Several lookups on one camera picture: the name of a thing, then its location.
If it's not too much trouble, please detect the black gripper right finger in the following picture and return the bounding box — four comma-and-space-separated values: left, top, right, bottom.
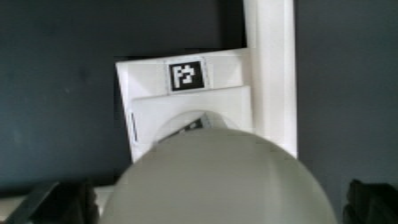
343, 180, 398, 224

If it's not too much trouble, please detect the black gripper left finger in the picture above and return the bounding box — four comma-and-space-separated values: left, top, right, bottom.
2, 181, 98, 224

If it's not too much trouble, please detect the white lamp bulb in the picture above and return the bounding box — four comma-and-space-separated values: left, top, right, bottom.
100, 129, 338, 224

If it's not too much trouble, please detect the white lamp base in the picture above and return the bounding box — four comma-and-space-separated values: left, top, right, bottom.
116, 49, 252, 159

